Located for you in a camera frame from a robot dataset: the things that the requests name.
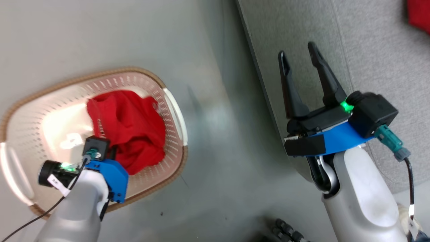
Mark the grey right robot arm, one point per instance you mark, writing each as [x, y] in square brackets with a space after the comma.
[359, 195]

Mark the black ribbed robot part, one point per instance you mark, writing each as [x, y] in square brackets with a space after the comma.
[285, 230]

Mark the white laundry basket brown rim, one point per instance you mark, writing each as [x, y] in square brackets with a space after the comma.
[50, 101]

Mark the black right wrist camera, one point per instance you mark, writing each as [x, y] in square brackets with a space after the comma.
[374, 112]

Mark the red jersey white trim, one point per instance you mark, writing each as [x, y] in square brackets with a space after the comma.
[420, 15]

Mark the grey fabric sofa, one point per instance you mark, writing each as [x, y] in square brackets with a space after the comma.
[369, 50]

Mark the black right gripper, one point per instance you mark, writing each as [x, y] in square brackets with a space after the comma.
[312, 131]

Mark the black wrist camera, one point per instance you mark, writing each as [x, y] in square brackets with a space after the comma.
[374, 112]
[96, 146]

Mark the blue right camera mount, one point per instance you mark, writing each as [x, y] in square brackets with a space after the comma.
[342, 137]

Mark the plain red shirt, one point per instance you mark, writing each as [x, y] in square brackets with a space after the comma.
[131, 127]

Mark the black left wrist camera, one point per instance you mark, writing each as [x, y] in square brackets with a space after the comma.
[96, 146]

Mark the blue left camera mount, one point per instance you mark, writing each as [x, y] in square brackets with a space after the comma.
[112, 178]

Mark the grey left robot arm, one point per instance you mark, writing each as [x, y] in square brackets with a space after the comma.
[77, 208]

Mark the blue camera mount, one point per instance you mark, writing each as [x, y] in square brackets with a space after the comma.
[112, 178]
[342, 137]

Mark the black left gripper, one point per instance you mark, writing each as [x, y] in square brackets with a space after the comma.
[53, 173]

